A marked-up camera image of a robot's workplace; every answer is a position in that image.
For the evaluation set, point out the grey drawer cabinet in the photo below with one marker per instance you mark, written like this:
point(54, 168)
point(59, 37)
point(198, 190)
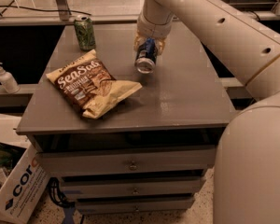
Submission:
point(181, 104)

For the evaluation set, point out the green soda can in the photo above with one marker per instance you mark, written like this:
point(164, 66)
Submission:
point(84, 32)

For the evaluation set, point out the middle grey drawer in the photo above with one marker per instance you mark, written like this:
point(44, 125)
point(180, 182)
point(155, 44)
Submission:
point(136, 187)

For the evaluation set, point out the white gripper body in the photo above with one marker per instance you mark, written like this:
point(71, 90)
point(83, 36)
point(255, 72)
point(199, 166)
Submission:
point(151, 27)

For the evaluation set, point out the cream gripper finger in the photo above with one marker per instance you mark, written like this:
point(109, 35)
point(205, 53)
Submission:
point(160, 45)
point(138, 41)

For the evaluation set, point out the grey drawer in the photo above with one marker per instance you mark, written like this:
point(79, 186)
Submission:
point(136, 187)
point(136, 205)
point(127, 161)

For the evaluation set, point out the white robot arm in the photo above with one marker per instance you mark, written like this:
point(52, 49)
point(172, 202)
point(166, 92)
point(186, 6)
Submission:
point(247, 165)

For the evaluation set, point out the white cardboard box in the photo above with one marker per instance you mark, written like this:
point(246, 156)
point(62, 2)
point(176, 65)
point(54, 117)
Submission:
point(26, 183)

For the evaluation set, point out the bottom grey drawer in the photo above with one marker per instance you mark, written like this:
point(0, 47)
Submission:
point(136, 205)

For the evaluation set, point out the sea salt chips bag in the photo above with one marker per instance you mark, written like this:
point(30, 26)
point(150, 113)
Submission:
point(88, 86)

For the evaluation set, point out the white pump bottle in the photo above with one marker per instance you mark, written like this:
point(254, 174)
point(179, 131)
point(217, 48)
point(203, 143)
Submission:
point(8, 81)

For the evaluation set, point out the blue pepsi can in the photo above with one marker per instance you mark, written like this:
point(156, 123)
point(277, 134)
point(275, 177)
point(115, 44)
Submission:
point(146, 56)

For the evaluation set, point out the top grey drawer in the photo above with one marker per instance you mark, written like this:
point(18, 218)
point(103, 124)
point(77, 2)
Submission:
point(127, 161)

